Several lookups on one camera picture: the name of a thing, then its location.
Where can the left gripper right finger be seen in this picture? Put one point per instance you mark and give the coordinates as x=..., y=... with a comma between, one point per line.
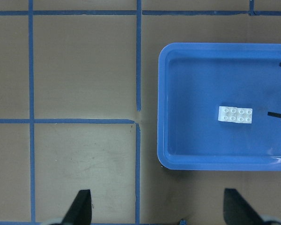
x=237, y=211

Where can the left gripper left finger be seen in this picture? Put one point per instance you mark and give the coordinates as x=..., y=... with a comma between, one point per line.
x=80, y=211

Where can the blue plastic tray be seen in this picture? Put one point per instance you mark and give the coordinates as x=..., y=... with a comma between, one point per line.
x=194, y=79

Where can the white block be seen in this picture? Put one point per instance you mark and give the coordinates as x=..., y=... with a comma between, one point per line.
x=244, y=115
x=227, y=114

